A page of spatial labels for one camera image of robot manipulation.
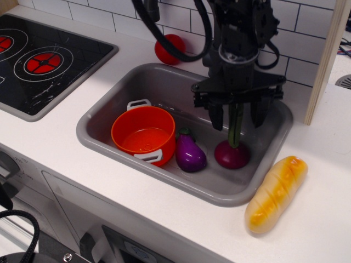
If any black faucet spout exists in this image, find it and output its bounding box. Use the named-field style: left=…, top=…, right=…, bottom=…
left=143, top=0, right=160, bottom=22

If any white toy oven front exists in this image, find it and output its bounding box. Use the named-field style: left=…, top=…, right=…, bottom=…
left=1, top=148, right=219, bottom=262

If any purple toy eggplant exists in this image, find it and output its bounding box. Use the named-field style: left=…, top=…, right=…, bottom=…
left=175, top=127, right=207, bottom=173

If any toy beet with green stalks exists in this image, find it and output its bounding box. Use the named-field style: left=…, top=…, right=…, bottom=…
left=214, top=104, right=250, bottom=169

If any grey plastic sink basin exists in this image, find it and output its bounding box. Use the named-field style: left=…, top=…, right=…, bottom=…
left=76, top=64, right=293, bottom=207

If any grey floor drain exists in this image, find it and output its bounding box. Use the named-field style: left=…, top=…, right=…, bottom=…
left=335, top=74, right=351, bottom=89

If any black toy stove top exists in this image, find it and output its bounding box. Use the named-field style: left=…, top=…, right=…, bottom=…
left=1, top=14, right=118, bottom=122

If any wooden side panel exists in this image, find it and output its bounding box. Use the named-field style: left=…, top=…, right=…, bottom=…
left=304, top=0, right=350, bottom=125

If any orange toy pot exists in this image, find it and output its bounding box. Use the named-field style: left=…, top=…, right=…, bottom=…
left=111, top=99, right=176, bottom=167

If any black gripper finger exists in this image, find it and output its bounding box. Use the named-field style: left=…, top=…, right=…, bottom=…
left=208, top=105, right=223, bottom=130
left=250, top=98, right=272, bottom=128

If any toy bread loaf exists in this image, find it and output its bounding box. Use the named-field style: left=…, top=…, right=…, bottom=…
left=245, top=156, right=308, bottom=234

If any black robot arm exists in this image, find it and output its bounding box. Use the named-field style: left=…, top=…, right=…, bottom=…
left=191, top=1, right=286, bottom=130

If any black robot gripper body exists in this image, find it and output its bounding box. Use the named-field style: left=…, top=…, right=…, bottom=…
left=191, top=45, right=286, bottom=110

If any black braided cable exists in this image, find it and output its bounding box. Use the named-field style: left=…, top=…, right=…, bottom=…
left=131, top=0, right=213, bottom=62

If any black cable foreground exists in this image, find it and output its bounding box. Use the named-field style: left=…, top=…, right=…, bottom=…
left=1, top=210, right=39, bottom=262

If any red toy tomato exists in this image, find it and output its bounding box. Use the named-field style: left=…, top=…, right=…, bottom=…
left=154, top=34, right=186, bottom=65

